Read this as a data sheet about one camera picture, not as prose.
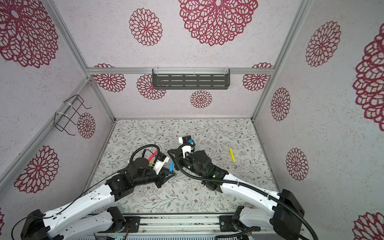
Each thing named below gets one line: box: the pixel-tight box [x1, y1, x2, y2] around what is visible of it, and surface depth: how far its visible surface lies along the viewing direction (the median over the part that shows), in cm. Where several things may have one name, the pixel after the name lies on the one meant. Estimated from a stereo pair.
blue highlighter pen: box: [169, 161, 175, 172], surface depth 71 cm
